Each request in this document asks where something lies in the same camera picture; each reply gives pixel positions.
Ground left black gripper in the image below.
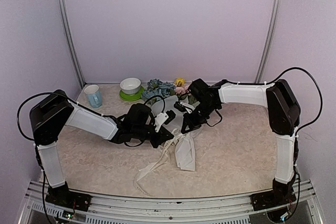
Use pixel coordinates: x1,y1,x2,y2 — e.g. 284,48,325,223
133,124,174,148

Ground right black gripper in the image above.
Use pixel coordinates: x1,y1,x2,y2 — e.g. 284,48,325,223
181,100,218,134

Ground cream ribbon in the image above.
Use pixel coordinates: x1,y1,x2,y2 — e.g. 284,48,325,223
133,129,196,197

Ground pink fake rose stem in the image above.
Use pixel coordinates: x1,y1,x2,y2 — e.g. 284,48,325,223
175,86,197,104

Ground yellow fake flower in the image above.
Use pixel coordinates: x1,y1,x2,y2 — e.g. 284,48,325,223
174,78,185,87

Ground blue hydrangea fake flower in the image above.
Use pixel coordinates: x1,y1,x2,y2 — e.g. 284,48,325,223
141,79,176,101

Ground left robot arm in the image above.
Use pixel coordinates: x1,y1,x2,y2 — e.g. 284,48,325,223
16,89,174,211

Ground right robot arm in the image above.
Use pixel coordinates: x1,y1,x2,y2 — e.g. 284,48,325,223
173,77,303,223

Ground green plate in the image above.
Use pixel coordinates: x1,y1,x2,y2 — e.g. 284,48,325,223
119,86,144,101

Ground white bowl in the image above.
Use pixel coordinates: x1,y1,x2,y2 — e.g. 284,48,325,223
119,78,141,95

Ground light blue mug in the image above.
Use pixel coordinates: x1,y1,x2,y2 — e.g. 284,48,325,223
84,84,102,108

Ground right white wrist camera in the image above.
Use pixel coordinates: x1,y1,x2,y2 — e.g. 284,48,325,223
174,101,194,114

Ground aluminium front rail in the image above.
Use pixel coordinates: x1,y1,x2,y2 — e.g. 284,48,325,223
15,180,324,223

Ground right aluminium frame post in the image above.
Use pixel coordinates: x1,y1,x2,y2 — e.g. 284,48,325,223
254,0,281,83

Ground aluminium frame post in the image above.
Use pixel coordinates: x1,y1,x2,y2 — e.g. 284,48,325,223
254,0,281,83
57,0,86,89

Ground left aluminium frame post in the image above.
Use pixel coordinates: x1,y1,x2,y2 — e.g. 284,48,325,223
57,0,86,89

